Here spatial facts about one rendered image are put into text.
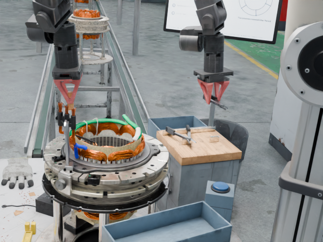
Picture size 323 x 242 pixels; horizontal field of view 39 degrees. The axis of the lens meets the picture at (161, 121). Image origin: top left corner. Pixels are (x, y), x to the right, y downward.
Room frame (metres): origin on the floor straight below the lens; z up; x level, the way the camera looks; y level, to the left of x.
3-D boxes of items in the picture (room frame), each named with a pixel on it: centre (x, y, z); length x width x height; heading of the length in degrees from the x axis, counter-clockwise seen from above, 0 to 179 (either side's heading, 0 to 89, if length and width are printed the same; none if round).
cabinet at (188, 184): (1.25, -0.11, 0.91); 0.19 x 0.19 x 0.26; 22
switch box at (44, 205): (1.25, 0.33, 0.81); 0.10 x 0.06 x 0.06; 69
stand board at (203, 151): (1.25, -0.11, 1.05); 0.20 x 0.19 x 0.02; 22
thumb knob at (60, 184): (0.91, 0.22, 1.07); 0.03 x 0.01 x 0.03; 62
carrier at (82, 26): (3.31, 0.59, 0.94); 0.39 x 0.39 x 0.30
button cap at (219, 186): (1.02, -0.16, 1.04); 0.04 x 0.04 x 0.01
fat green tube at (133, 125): (1.10, 0.07, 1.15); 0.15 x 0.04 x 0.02; 14
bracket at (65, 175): (0.92, 0.21, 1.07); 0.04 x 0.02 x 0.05; 62
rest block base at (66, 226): (1.15, 0.22, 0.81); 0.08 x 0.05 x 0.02; 146
